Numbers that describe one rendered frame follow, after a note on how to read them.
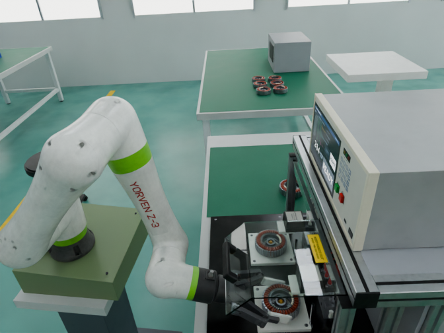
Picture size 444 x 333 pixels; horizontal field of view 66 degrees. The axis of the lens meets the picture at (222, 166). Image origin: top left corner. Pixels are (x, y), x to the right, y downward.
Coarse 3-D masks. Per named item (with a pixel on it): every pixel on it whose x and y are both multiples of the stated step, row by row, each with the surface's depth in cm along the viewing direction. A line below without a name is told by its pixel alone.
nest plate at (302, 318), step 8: (256, 304) 103; (272, 304) 103; (304, 304) 102; (304, 312) 100; (296, 320) 98; (304, 320) 98; (264, 328) 96; (272, 328) 96; (280, 328) 96; (288, 328) 96; (296, 328) 96; (304, 328) 96
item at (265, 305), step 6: (264, 300) 100; (270, 300) 102; (276, 300) 101; (288, 300) 103; (294, 300) 100; (264, 306) 99; (270, 306) 99; (276, 306) 101; (282, 306) 100; (288, 306) 101; (294, 306) 98; (276, 312) 97; (282, 312) 96; (288, 312) 96; (294, 312) 97
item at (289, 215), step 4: (284, 212) 117; (288, 212) 117; (292, 212) 117; (296, 212) 117; (300, 212) 117; (284, 216) 116; (288, 216) 116; (292, 216) 115; (296, 216) 115; (300, 216) 115; (304, 216) 118; (284, 220) 117; (288, 220) 114
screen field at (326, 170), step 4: (324, 160) 94; (324, 164) 94; (324, 168) 95; (328, 168) 91; (324, 172) 95; (328, 172) 91; (324, 176) 95; (328, 176) 91; (332, 176) 88; (328, 180) 91; (332, 180) 88; (328, 184) 92; (332, 184) 88
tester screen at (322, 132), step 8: (320, 120) 97; (320, 128) 97; (328, 128) 89; (320, 136) 97; (328, 136) 90; (320, 144) 98; (328, 144) 90; (336, 144) 83; (312, 152) 108; (320, 152) 98; (336, 152) 84; (320, 160) 98; (336, 160) 84; (320, 168) 99
